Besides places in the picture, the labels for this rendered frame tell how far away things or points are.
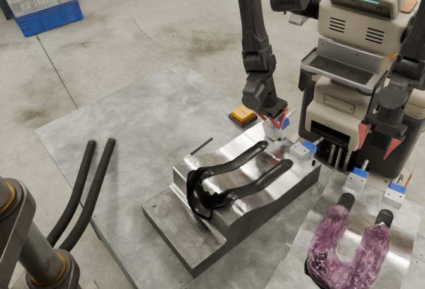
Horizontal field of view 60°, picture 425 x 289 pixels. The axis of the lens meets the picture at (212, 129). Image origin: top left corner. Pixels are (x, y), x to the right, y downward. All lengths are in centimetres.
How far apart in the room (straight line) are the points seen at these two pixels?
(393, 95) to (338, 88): 52
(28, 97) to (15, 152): 61
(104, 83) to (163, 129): 177
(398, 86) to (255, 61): 36
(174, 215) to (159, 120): 49
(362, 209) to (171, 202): 55
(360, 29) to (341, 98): 29
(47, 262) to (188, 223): 41
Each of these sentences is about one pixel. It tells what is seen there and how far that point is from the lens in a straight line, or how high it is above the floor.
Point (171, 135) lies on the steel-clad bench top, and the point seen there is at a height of 80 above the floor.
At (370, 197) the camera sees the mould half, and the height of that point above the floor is 86.
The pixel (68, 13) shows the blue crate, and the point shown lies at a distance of 415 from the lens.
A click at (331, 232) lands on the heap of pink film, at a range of 103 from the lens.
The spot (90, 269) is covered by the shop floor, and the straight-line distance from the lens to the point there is 210.
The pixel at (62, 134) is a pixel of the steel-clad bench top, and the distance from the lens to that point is 154.
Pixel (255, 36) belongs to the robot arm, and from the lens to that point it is 102.
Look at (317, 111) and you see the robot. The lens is 150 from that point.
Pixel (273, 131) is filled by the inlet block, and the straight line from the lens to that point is 119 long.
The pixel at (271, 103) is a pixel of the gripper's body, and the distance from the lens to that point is 113.
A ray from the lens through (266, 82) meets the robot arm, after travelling 108.
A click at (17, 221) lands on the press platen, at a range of 67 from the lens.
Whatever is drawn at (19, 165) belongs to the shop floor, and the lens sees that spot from 273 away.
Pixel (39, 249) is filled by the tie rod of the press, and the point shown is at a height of 115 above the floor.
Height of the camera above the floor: 178
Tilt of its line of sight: 44 degrees down
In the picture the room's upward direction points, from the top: 5 degrees counter-clockwise
